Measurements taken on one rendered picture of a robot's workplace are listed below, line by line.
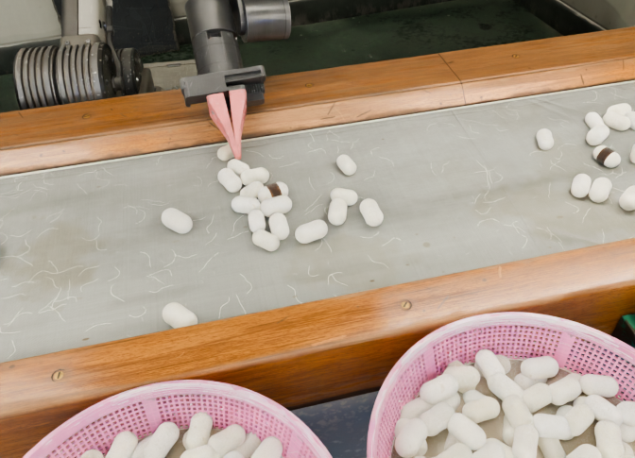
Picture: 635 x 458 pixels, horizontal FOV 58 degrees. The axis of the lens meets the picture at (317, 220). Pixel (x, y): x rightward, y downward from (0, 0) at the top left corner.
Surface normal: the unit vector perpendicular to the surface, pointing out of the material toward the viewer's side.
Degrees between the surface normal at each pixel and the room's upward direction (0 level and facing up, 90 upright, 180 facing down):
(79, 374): 0
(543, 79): 45
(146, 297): 0
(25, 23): 89
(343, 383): 90
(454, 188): 0
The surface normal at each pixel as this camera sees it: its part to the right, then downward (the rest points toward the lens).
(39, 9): 0.31, 0.62
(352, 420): -0.02, -0.73
